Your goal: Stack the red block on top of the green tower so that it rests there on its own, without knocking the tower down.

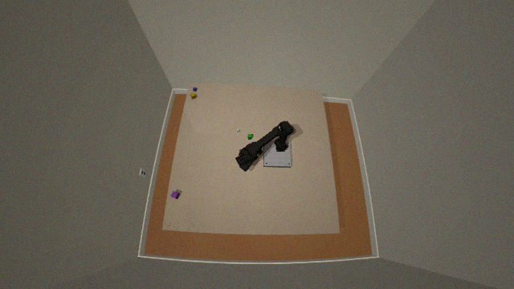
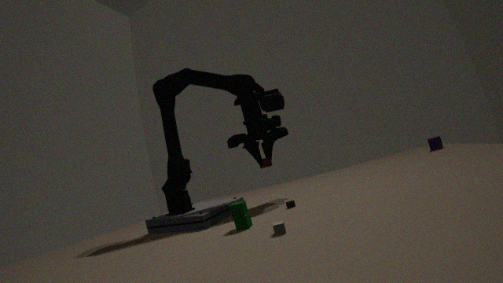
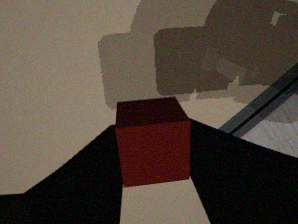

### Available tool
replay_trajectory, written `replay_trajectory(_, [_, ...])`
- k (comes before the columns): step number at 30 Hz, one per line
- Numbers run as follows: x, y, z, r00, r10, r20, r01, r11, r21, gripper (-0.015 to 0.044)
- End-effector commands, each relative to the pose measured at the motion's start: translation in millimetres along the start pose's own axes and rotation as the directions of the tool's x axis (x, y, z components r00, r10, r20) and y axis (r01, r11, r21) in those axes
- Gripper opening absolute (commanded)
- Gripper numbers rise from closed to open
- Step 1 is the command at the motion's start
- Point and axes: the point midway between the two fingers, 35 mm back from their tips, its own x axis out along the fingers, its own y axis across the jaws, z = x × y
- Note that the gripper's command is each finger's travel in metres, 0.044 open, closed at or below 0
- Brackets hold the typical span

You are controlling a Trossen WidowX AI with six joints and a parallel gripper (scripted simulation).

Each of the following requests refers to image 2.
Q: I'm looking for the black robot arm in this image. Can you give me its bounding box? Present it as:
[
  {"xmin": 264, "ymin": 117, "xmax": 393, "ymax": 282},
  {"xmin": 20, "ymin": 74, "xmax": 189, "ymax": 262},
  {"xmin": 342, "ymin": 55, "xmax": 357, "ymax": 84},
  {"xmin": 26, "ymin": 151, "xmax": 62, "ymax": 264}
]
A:
[{"xmin": 152, "ymin": 68, "xmax": 285, "ymax": 216}]

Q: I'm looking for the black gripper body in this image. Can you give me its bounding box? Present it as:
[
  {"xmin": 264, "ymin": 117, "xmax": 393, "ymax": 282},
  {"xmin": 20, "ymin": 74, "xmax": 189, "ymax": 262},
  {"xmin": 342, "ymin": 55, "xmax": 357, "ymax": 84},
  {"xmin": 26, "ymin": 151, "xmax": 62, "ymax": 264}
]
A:
[{"xmin": 227, "ymin": 112, "xmax": 288, "ymax": 149}]

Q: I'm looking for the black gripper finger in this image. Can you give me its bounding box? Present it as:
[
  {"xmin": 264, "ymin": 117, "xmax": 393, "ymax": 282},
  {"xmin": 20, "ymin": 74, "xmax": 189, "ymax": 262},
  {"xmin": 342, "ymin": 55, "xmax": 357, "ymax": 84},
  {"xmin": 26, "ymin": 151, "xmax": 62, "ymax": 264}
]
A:
[
  {"xmin": 261, "ymin": 138, "xmax": 277, "ymax": 161},
  {"xmin": 243, "ymin": 141, "xmax": 263, "ymax": 166}
]

